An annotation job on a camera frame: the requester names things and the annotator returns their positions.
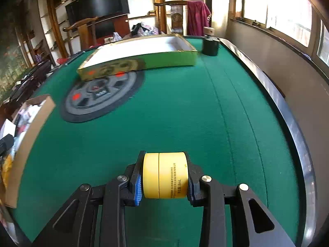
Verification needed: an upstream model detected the brown cardboard box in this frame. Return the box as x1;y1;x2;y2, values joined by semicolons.
0;94;56;209

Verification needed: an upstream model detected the wooden armchair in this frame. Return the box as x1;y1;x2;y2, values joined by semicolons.
63;17;99;52

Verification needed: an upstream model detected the patterned bag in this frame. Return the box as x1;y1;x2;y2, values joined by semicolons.
130;23;160;37

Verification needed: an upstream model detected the yellow round jar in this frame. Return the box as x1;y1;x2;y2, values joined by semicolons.
142;152;190;199

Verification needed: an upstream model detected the wooden window frame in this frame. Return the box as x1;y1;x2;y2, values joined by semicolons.
229;0;329;65

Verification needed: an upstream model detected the golden wooden pillar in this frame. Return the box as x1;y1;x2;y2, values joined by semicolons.
153;0;167;35

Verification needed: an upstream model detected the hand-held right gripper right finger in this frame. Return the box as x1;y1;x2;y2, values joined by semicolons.
183;151;296;247

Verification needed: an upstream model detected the round black wheel mat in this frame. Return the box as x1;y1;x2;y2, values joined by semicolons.
60;69;145;123

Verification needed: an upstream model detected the dark low table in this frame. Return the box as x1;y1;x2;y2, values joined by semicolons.
2;60;52;103

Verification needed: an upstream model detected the maroon cloth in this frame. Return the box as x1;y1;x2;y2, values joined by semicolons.
187;1;212;36

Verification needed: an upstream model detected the landscape wall painting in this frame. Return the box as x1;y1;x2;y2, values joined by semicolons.
0;38;26;98

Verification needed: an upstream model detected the gold cardboard box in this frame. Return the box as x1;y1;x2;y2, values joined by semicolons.
77;33;198;81

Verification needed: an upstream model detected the wooden chair with carved back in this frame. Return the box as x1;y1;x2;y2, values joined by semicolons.
154;0;189;35

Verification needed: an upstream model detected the black television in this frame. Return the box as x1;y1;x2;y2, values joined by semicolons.
65;0;130;26

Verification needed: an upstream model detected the black round canister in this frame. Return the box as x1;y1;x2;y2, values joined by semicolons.
202;37;220;56

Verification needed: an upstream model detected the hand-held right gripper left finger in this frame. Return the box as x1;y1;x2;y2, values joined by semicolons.
32;150;147;247

